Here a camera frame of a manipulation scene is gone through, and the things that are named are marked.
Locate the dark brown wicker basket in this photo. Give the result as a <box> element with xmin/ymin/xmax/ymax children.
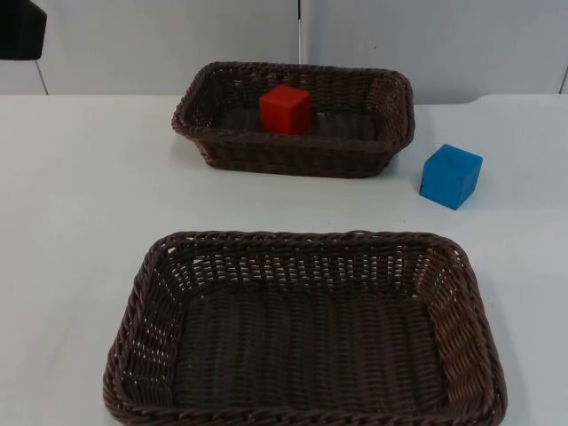
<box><xmin>102</xmin><ymin>229</ymin><xmax>509</xmax><ymax>426</ymax></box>
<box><xmin>171</xmin><ymin>60</ymin><xmax>416</xmax><ymax>179</ymax></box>

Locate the red cube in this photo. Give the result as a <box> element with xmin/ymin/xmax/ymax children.
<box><xmin>258</xmin><ymin>85</ymin><xmax>312</xmax><ymax>136</ymax></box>

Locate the blue cube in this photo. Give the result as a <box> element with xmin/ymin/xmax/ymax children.
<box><xmin>418</xmin><ymin>143</ymin><xmax>484</xmax><ymax>210</ymax></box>

